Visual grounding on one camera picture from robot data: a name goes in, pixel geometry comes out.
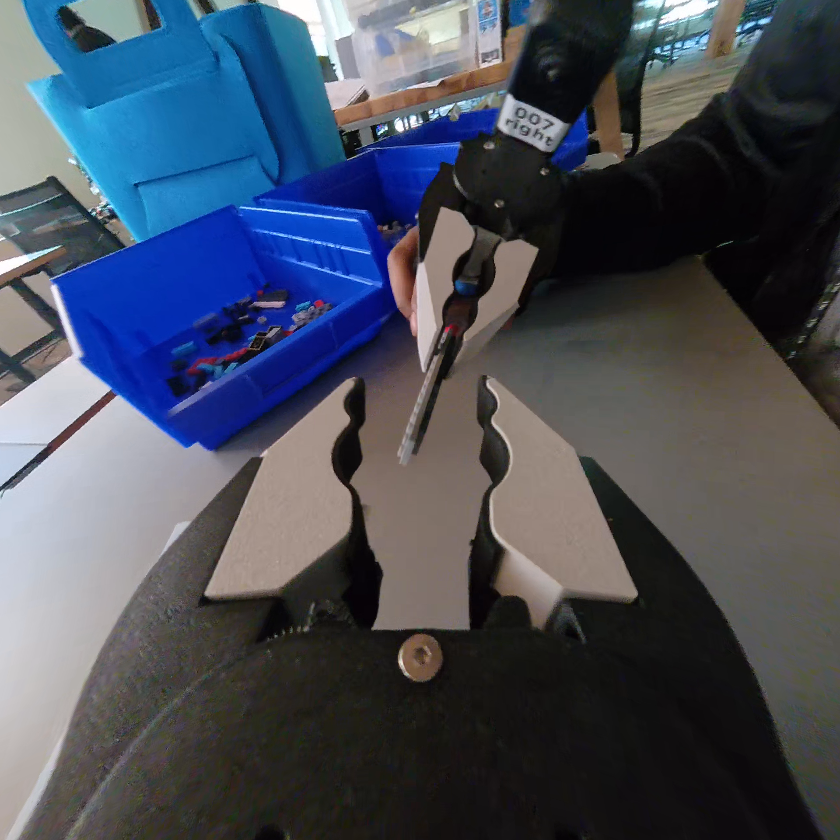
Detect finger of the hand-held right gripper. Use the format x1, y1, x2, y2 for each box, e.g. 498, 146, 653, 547
415, 206, 476, 374
451, 239, 540, 365

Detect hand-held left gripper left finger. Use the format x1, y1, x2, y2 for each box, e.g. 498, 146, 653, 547
203, 377, 385, 630

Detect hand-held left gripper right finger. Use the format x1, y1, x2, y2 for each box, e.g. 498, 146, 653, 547
468, 376, 639, 630

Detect long black brick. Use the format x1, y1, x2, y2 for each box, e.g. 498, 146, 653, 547
413, 325, 460, 454

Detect long grey brick plate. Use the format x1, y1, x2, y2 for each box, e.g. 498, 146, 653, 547
397, 354, 441, 467

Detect person's right forearm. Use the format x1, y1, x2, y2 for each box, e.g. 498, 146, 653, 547
518, 0, 840, 342

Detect grey desk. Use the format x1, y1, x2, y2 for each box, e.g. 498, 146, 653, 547
0, 256, 840, 840

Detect white blue small box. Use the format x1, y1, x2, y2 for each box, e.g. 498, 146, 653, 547
476, 0, 506, 68

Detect stack of clear storage boxes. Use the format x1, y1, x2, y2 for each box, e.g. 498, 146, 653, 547
341, 0, 506, 94

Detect blue felt bag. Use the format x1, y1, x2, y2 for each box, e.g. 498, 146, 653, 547
23, 0, 349, 244

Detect light wood side table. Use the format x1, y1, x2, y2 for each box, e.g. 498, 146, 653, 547
0, 244, 69, 388

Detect wooden post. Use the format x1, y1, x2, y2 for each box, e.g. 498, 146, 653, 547
705, 0, 749, 60

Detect black white-flecked cord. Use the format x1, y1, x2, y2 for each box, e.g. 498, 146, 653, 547
787, 276, 832, 368

